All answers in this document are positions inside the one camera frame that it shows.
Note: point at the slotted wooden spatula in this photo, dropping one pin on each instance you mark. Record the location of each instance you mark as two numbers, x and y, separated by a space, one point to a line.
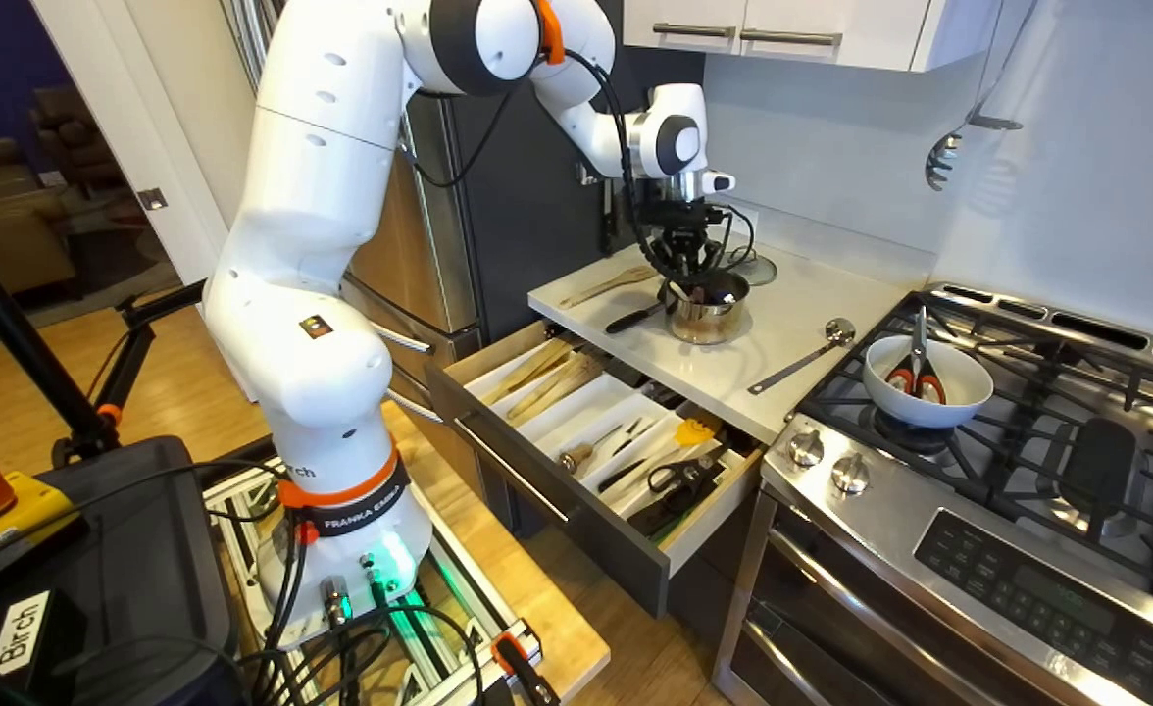
632 275

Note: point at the round pot lid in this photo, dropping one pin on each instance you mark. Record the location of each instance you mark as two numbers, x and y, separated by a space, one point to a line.
758 269

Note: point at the white bowl on stove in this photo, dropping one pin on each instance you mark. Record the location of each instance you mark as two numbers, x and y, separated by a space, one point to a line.
966 383

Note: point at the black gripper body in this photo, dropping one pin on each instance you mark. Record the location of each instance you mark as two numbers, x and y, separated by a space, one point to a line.
678 218

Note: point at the red handled scissors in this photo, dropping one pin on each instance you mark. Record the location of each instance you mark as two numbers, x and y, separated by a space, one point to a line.
920 359

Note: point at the stainless gas stove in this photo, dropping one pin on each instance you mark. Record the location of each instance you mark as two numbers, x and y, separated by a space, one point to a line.
998 563

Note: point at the white cutlery organizer tray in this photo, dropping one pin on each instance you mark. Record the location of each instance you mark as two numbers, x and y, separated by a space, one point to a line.
590 422

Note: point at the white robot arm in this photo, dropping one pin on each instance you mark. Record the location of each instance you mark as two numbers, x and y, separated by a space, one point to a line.
321 145

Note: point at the silver pot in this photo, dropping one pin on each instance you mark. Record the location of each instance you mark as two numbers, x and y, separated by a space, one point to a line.
705 308

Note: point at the hanging slotted metal spoon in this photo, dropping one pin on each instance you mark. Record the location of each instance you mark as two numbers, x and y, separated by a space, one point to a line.
946 151

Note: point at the open kitchen drawer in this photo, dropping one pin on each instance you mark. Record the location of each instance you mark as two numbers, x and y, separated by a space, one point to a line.
645 564

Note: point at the long metal spoon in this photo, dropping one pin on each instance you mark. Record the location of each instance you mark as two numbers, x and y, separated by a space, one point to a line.
836 333

